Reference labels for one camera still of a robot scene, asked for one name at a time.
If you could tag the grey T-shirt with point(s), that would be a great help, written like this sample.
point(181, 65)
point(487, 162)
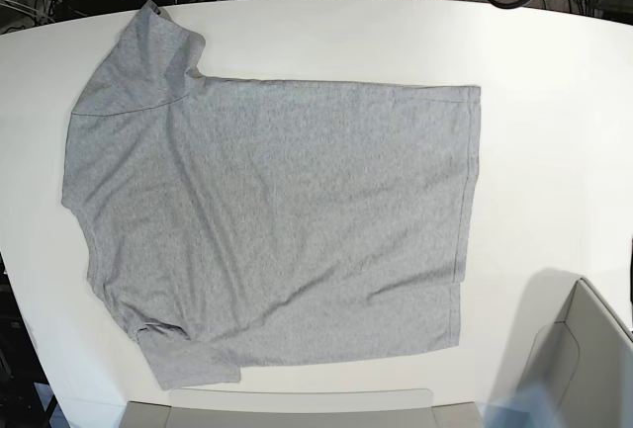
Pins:
point(237, 223)

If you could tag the grey bin at right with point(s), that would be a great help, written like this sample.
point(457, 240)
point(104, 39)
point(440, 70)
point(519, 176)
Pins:
point(579, 370)

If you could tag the grey tray at bottom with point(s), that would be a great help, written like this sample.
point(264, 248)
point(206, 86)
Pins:
point(190, 407)

